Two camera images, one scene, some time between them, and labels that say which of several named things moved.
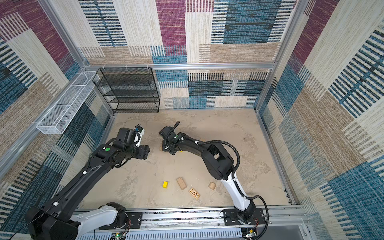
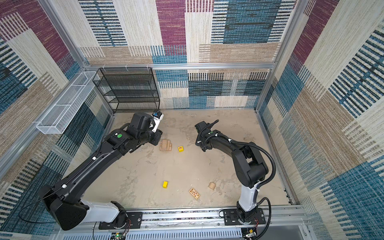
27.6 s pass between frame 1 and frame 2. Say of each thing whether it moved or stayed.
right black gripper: moved
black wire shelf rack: stayed
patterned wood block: stayed
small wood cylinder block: stayed
